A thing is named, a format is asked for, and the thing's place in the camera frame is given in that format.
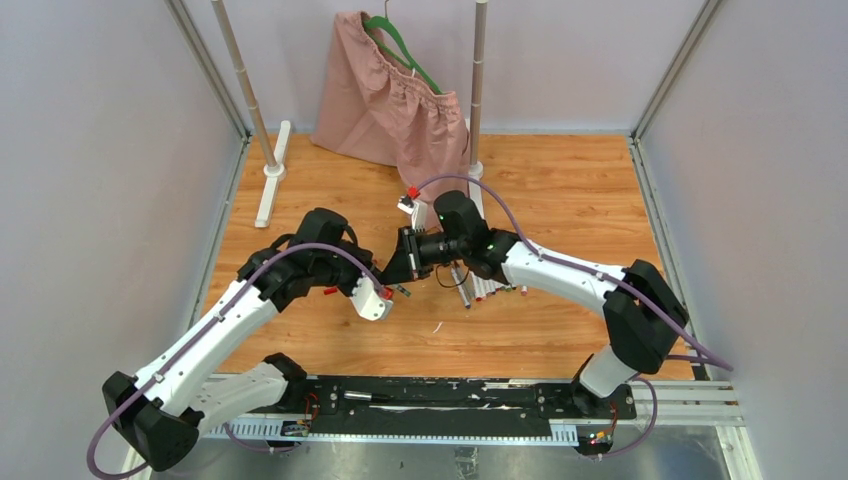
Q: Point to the right rack pole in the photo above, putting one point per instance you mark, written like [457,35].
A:
[480,20]

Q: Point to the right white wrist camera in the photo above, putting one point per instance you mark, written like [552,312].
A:
[415,208]

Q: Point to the white rack foot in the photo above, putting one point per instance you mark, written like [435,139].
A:
[273,177]
[475,192]

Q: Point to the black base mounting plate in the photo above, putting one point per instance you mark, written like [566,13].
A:
[448,407]

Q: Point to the left white rack foot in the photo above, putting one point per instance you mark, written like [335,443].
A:
[273,177]

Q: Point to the white marker red cap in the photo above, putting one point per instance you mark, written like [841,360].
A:
[478,289]

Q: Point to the rack pole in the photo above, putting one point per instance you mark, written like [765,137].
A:
[238,64]
[480,20]

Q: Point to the grey pen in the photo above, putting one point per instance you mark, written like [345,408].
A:
[460,278]

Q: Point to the aluminium frame rail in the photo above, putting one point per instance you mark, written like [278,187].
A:
[694,403]

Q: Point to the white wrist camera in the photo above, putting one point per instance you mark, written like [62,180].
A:
[415,208]
[367,303]

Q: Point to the pink cloth shorts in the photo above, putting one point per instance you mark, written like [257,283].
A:
[375,109]

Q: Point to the left rack pole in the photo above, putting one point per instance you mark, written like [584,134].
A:
[238,64]

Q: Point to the green clothes hanger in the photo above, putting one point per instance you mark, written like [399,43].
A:
[404,56]

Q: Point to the right white rack foot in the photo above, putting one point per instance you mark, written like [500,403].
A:
[475,192]

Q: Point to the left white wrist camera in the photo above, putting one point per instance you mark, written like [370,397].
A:
[367,303]

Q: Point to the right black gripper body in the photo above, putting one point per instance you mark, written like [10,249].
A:
[428,250]

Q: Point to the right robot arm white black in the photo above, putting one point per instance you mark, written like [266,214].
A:
[643,317]

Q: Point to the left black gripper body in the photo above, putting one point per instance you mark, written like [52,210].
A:
[337,270]

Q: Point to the grey pen apart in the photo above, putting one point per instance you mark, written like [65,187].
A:
[402,290]

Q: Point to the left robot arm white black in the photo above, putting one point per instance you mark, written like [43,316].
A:
[212,338]

